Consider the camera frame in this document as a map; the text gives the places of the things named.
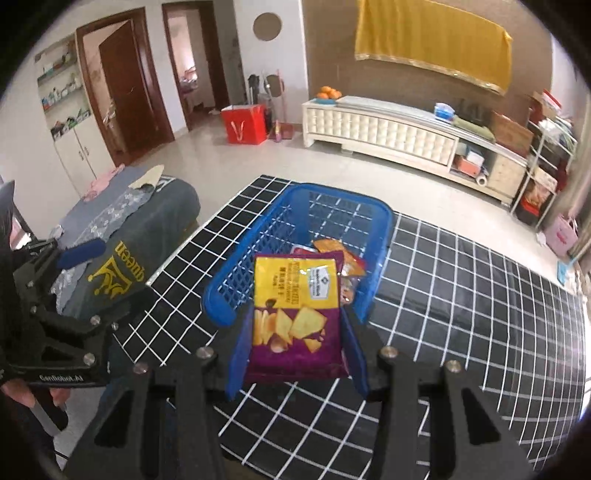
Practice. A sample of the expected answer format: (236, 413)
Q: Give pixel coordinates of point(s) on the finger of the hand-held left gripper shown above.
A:
(83, 254)
(124, 311)

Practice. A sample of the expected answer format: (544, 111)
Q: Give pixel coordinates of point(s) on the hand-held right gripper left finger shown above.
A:
(240, 355)

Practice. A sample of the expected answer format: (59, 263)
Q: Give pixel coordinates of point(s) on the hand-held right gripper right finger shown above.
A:
(355, 360)

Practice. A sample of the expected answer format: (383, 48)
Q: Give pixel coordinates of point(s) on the purple yellow chips bag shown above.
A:
(295, 300)

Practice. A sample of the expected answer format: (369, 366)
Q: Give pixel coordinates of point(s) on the small plain orange packet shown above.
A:
(354, 265)

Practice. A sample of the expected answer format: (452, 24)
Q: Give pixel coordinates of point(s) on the blue plastic basket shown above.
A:
(351, 199)

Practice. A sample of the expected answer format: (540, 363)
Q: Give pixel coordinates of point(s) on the person's left hand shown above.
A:
(21, 394)

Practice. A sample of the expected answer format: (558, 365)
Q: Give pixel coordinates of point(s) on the blue-grey floral cloth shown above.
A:
(99, 214)

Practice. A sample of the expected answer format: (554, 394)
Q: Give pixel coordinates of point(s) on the pink cloth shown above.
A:
(104, 182)

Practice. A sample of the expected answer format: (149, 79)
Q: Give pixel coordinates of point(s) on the cream cloth piece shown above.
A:
(147, 177)

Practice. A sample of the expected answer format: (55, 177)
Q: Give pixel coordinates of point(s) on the black white checkered tablecloth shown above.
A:
(438, 300)

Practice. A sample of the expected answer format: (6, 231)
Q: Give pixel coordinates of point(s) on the brown wooden door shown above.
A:
(129, 92)

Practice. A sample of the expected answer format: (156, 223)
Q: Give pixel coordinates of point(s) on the red paper bag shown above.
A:
(244, 124)

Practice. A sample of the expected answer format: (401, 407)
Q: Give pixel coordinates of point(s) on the white paper roll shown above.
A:
(482, 179)

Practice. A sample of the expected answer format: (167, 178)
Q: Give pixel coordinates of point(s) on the orange box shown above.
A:
(466, 166)

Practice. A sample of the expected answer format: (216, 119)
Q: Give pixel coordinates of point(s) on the small blue object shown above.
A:
(565, 272)

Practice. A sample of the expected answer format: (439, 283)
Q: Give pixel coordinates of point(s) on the pink dustpan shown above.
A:
(284, 131)

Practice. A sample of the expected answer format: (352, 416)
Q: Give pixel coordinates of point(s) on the white tufted cabinet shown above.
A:
(378, 129)

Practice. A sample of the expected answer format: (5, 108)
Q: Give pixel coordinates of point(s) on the pink gift bag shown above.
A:
(561, 237)

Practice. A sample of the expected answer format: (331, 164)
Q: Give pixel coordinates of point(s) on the green folded cloth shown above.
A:
(473, 128)

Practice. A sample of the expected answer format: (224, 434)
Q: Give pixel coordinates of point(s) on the blue fruit plate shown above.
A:
(325, 100)

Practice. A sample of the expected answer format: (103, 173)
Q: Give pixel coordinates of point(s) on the blue tissue box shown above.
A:
(444, 111)

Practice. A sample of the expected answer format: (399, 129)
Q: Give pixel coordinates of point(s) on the white metal shelf rack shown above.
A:
(545, 175)

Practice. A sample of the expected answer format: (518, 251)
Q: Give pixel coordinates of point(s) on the pile of oranges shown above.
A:
(329, 92)

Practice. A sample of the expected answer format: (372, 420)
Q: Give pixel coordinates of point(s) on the black router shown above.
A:
(471, 115)

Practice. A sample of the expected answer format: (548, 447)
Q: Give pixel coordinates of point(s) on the brown cardboard box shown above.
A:
(512, 134)

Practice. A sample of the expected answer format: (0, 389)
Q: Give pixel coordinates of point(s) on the yellow hanging cloth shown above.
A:
(429, 37)

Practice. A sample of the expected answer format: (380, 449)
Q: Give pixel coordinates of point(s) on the white wall cupboard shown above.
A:
(78, 152)

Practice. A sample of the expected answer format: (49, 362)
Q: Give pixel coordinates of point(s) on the brown doorway frame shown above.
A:
(217, 55)

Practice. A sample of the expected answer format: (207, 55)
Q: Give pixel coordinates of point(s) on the plain round wall disc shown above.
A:
(268, 26)

